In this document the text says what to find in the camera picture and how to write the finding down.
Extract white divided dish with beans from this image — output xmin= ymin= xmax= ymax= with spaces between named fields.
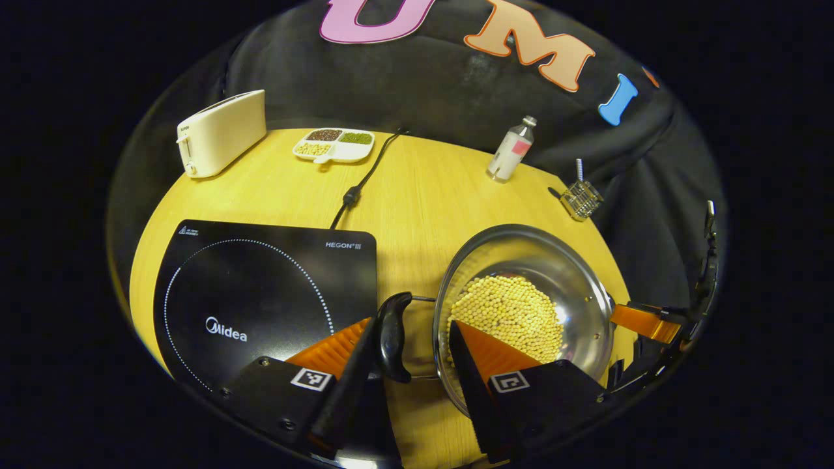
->
xmin=292 ymin=128 xmax=376 ymax=165

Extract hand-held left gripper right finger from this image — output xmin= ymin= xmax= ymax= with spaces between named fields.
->
xmin=448 ymin=319 xmax=610 ymax=464

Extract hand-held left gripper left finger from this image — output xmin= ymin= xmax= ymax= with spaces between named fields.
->
xmin=218 ymin=317 xmax=385 ymax=460

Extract pile of yellow soybeans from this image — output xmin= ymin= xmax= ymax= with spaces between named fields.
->
xmin=448 ymin=274 xmax=565 ymax=364

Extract small clear bottle pink label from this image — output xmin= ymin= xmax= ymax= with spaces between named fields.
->
xmin=487 ymin=115 xmax=538 ymax=183

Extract black induction cooktop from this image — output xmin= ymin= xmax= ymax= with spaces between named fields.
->
xmin=153 ymin=219 xmax=401 ymax=468

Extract white toaster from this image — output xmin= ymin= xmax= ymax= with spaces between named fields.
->
xmin=176 ymin=89 xmax=267 ymax=179

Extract black power cable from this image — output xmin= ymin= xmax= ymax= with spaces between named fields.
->
xmin=329 ymin=128 xmax=410 ymax=230

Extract stainless steel pot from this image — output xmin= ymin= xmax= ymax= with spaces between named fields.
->
xmin=377 ymin=223 xmax=616 ymax=418

